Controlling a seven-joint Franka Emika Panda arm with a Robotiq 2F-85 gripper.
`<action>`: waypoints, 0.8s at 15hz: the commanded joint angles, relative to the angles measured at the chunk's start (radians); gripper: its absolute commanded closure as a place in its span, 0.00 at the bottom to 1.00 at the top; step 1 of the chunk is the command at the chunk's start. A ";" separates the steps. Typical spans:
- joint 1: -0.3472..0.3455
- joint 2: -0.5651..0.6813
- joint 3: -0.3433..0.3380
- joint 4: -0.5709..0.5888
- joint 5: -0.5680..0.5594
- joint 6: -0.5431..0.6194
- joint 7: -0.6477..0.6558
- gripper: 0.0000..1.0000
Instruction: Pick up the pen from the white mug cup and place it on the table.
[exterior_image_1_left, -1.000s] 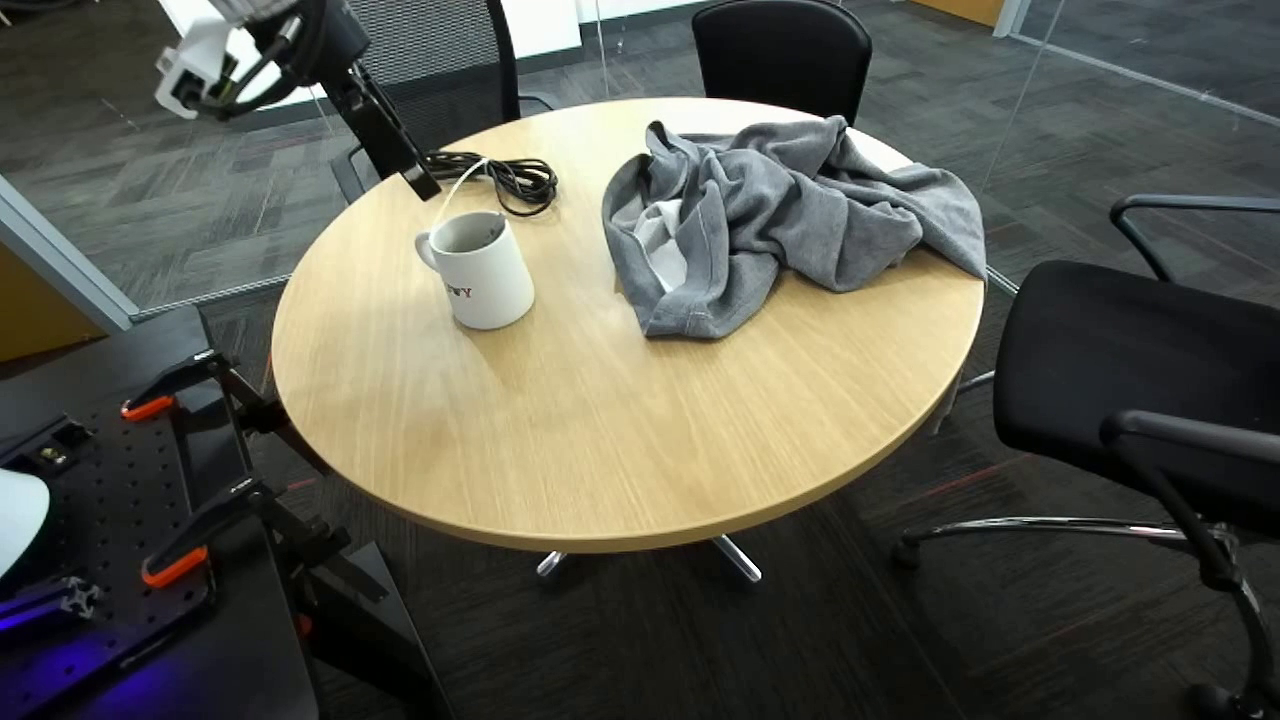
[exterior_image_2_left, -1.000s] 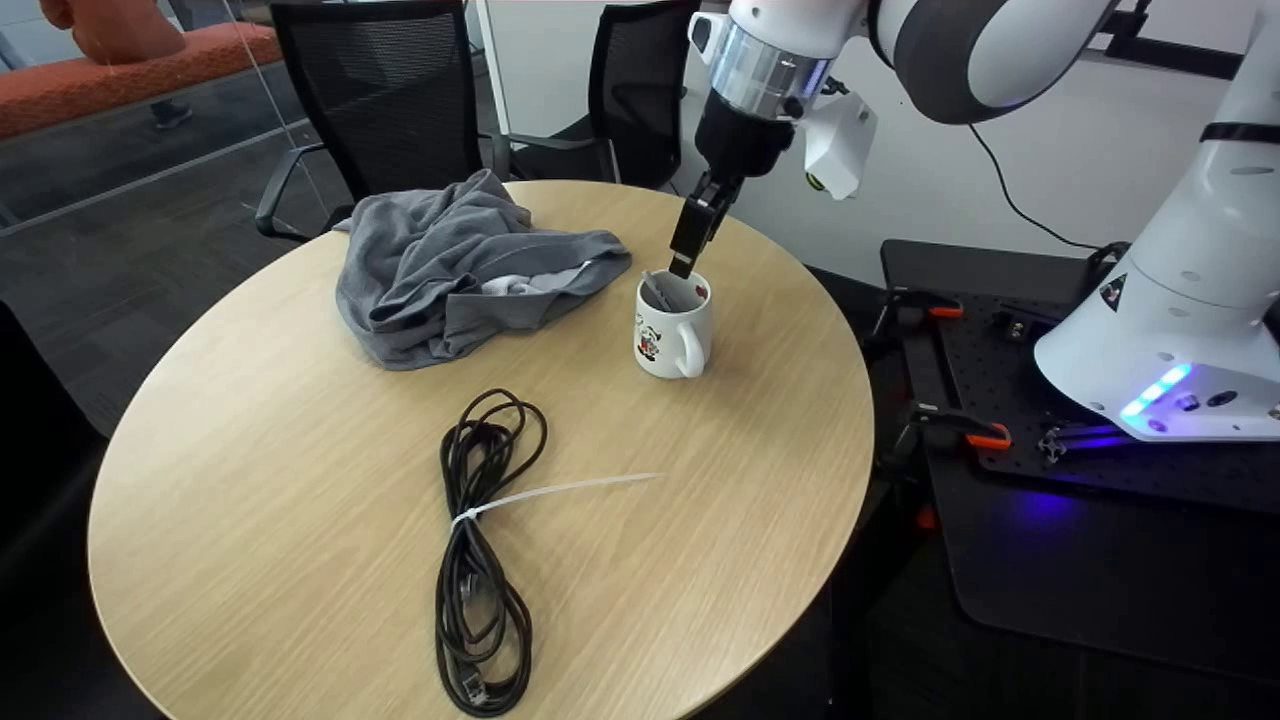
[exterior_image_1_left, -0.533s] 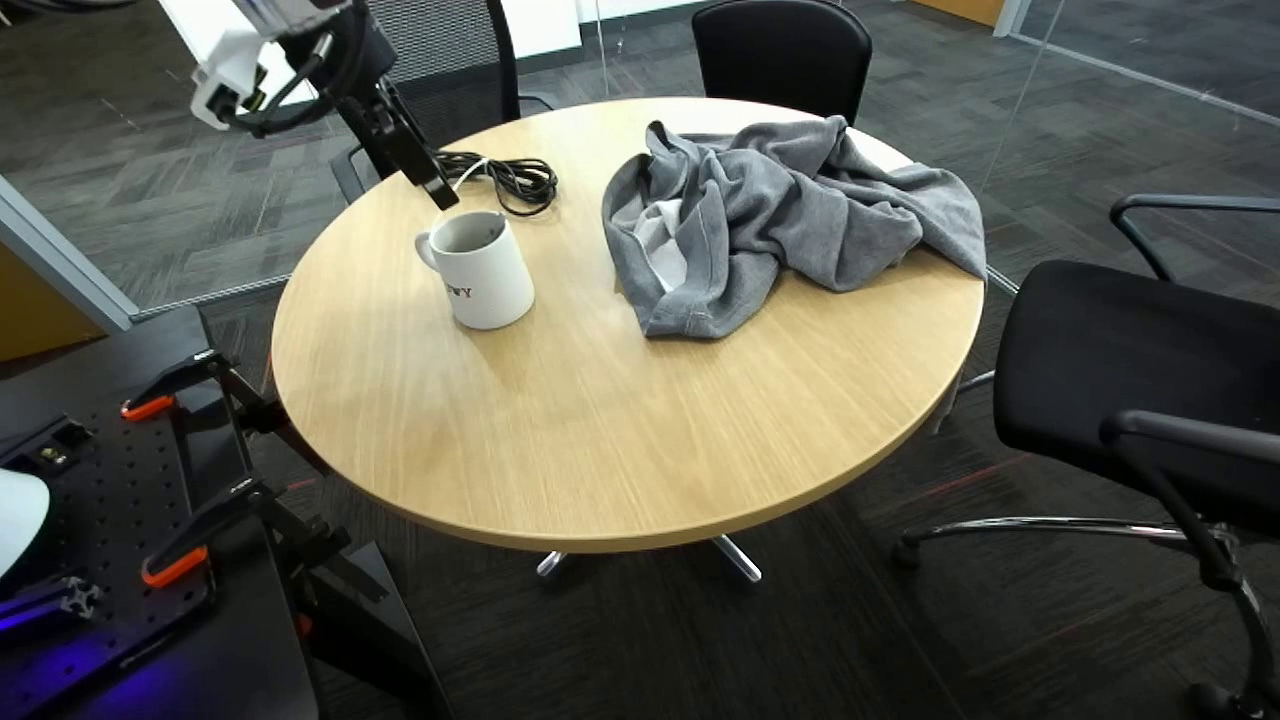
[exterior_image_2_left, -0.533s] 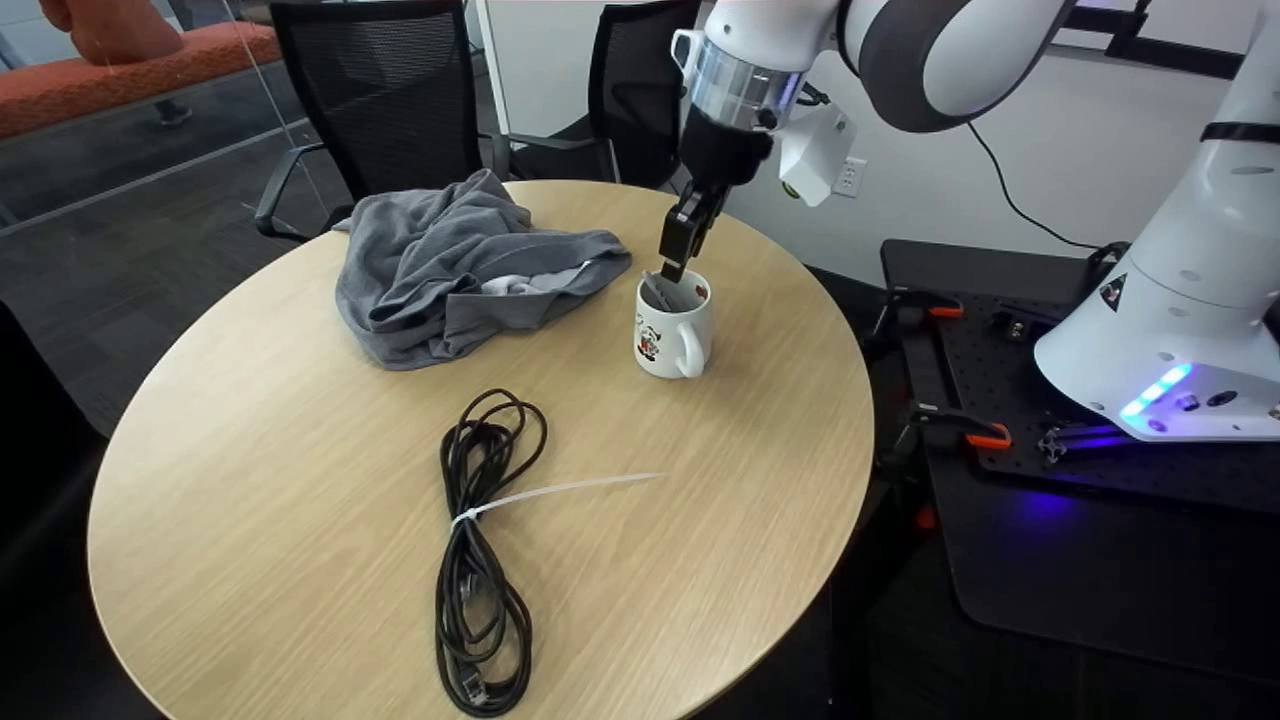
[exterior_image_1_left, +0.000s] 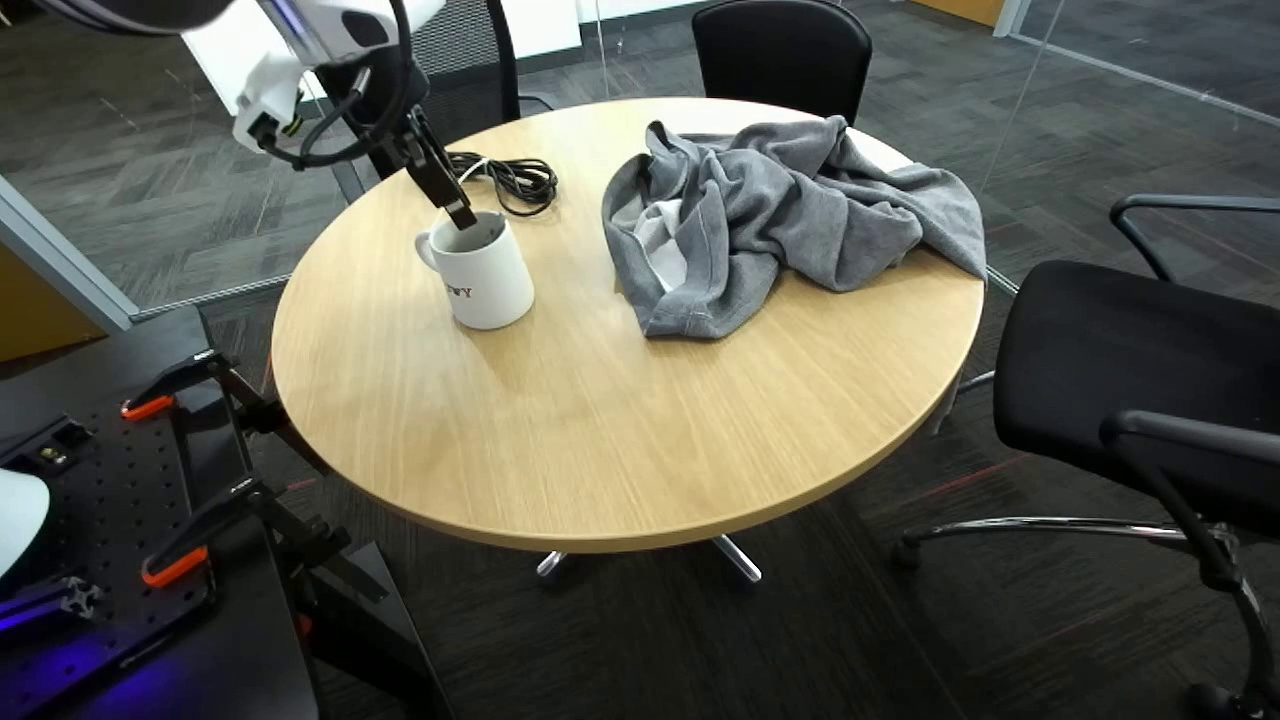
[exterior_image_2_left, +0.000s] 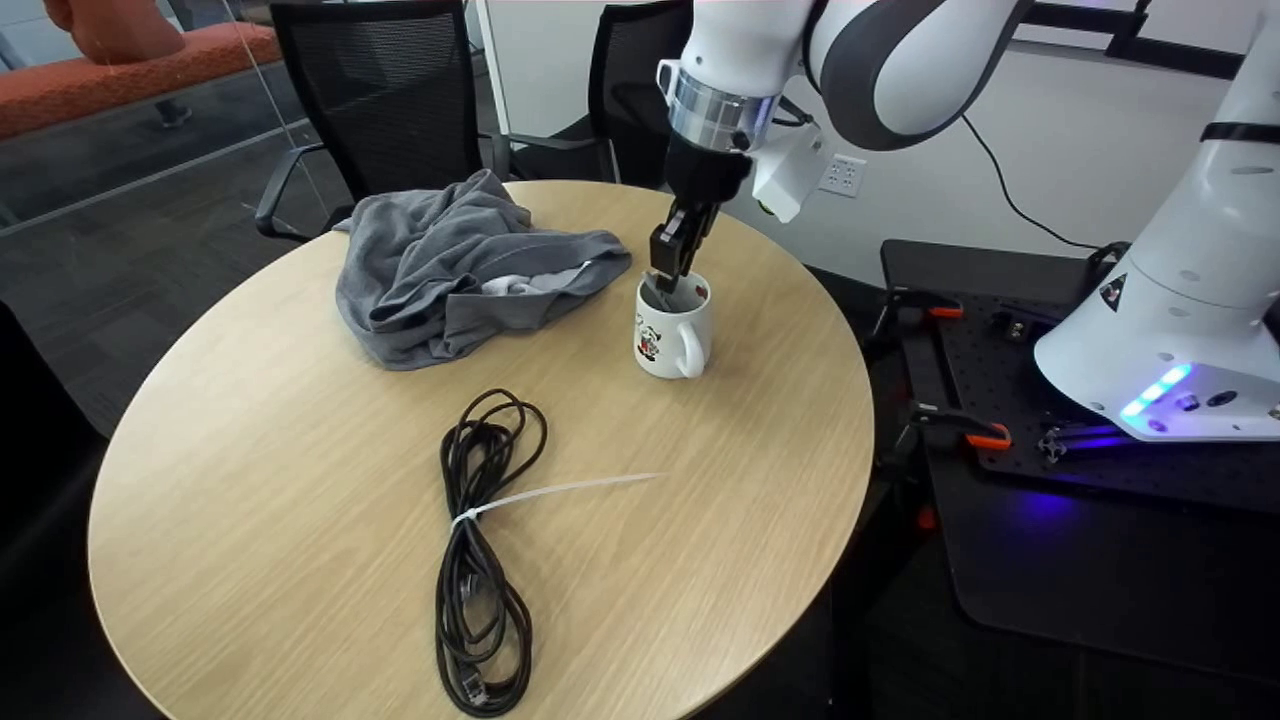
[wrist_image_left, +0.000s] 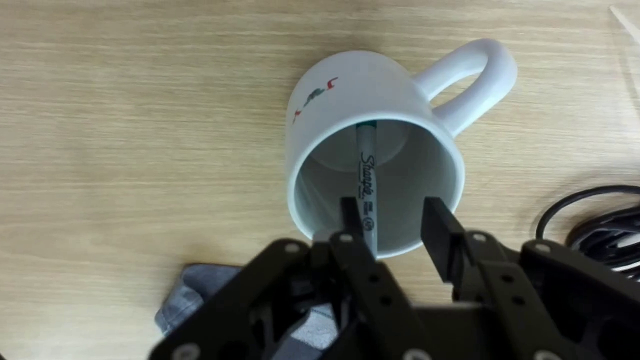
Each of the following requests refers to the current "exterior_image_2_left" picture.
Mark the grey crumpled cloth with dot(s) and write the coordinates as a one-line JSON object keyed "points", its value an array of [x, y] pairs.
{"points": [[427, 267]]}

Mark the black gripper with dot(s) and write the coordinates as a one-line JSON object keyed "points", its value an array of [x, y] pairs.
{"points": [[703, 172]]}

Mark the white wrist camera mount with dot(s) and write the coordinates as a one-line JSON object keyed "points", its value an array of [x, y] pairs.
{"points": [[787, 172]]}

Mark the black mesh office chair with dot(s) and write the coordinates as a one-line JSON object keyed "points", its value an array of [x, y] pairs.
{"points": [[623, 82], [384, 95]]}

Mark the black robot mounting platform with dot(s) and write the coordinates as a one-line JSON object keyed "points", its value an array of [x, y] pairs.
{"points": [[1064, 563]]}

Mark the white printed mug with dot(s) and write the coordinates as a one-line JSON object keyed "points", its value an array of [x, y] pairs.
{"points": [[662, 343]]}

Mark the white zip tie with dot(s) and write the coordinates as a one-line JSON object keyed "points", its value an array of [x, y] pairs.
{"points": [[561, 488]]}

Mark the orange upholstered bench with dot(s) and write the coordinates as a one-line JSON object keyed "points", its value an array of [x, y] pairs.
{"points": [[120, 84]]}

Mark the black whiteboard frame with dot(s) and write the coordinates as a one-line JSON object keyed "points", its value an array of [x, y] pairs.
{"points": [[1175, 53]]}

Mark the white wall outlet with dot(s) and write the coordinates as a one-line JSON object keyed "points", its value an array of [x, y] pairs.
{"points": [[846, 181]]}

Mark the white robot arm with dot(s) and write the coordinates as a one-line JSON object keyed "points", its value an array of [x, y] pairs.
{"points": [[905, 53]]}

